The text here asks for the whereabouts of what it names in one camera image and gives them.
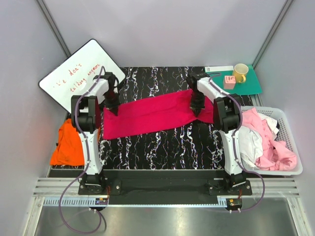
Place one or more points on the magenta t shirt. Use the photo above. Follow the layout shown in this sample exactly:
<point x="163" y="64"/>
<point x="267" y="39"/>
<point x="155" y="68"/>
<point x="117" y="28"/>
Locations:
<point x="153" y="114"/>

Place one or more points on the pink t shirt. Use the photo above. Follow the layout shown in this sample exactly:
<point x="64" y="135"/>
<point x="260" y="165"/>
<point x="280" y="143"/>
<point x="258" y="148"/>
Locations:
<point x="276" y="157"/>

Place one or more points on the pink cube block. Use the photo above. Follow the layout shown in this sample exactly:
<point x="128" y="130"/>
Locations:
<point x="229" y="82"/>

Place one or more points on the yellow mug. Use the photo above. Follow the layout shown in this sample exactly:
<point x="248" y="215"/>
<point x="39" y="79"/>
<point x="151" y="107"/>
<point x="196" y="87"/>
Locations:
<point x="239" y="72"/>

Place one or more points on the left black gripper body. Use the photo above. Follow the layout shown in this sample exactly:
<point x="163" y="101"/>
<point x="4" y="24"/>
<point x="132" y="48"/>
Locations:
<point x="111" y="99"/>

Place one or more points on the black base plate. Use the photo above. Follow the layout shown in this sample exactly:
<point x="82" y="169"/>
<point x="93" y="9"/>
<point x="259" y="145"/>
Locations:
<point x="212" y="182"/>

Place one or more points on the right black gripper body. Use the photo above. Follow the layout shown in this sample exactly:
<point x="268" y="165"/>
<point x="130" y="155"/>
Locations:
<point x="197" y="100"/>

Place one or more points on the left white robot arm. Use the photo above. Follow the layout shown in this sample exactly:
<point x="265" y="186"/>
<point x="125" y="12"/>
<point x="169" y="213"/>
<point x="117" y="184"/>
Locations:
<point x="86" y="119"/>

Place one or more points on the white t shirt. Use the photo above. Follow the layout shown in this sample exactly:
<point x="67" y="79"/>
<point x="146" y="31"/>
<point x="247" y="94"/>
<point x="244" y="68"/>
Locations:
<point x="250" y="143"/>

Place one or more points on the white plastic laundry basket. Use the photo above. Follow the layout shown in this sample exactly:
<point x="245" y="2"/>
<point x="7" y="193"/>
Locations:
<point x="284" y="134"/>

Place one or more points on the orange folded t shirt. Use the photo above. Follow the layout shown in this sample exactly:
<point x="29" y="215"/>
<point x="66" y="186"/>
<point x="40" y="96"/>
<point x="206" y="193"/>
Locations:
<point x="68" y="149"/>

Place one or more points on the aluminium rail frame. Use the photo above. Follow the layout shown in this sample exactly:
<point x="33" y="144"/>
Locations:
<point x="273" y="209"/>

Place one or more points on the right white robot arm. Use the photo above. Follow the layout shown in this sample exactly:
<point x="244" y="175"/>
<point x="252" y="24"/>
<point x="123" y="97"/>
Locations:
<point x="227" y="117"/>

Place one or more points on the white board with red writing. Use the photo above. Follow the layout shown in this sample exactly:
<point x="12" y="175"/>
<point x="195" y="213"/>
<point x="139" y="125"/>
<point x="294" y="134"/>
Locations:
<point x="75" y="75"/>

